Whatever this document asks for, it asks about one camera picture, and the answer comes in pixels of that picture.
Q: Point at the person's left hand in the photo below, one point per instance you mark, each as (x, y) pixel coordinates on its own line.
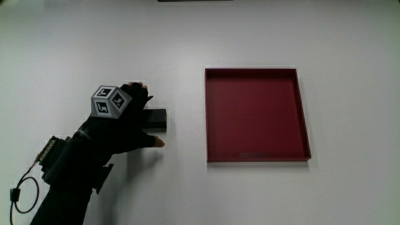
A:
(125, 131)

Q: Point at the white desk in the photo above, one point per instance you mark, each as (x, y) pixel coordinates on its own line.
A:
(281, 31)

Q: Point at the red square tray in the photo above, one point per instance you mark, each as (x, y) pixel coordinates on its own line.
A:
(253, 115)

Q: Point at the black charger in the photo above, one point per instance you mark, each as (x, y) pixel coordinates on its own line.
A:
(156, 118)

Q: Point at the person's left forearm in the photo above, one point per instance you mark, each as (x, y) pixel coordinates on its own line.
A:
(62, 204)

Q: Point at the black forearm tracker module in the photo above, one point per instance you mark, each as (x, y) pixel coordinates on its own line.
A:
(61, 159)

